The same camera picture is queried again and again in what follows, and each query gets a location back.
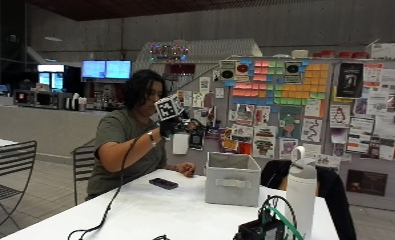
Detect black phone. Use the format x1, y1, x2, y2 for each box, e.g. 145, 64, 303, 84
147, 177, 179, 191

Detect black glove cable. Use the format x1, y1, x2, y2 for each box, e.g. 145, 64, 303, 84
66, 137, 141, 240

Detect black slatted metal chair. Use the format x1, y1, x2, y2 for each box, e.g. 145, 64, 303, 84
0, 140, 38, 236
70, 144, 97, 207

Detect dark brown poster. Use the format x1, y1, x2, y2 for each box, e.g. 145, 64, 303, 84
344, 169, 388, 197

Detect group of coloured sticky notes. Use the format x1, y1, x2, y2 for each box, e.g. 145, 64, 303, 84
223, 58, 330, 107

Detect green cable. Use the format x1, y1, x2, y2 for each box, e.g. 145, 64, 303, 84
262, 205, 304, 240

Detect white marker cube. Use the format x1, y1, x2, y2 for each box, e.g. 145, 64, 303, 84
153, 96, 183, 122

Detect black electronic box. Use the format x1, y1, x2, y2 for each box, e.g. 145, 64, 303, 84
233, 218, 287, 240

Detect lit drinks fridge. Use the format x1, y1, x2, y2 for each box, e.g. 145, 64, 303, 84
36, 64, 66, 93

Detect black jacket on chair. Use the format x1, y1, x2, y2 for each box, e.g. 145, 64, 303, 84
259, 159, 358, 240

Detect white container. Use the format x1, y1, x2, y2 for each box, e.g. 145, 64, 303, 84
290, 49, 310, 59

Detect grey service counter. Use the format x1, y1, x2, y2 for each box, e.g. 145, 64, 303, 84
0, 103, 110, 158

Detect grey notice board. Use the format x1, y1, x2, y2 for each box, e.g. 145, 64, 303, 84
162, 56, 395, 213

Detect coffee machine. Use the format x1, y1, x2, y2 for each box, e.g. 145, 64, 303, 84
12, 89, 74, 110

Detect black poster with white figure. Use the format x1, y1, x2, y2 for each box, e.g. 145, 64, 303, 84
335, 62, 364, 99

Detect blue wall screen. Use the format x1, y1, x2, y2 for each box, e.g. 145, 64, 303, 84
79, 60, 106, 80
105, 59, 133, 80

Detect white penguin poster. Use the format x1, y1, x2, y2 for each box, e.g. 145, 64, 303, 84
328, 104, 351, 129

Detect string of coloured lights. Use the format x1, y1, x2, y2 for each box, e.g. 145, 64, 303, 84
147, 43, 190, 63

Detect silver wrist bracelet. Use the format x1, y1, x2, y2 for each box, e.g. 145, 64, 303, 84
146, 131, 158, 148

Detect white bottle with grey lid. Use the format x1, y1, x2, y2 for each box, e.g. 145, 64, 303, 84
284, 145, 318, 240

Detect grey fabric storage bin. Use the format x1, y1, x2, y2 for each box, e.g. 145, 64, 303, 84
203, 151, 262, 208

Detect group of paper posters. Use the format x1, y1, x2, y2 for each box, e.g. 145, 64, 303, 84
177, 61, 395, 168

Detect the person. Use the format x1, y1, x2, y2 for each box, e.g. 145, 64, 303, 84
85, 68, 197, 201

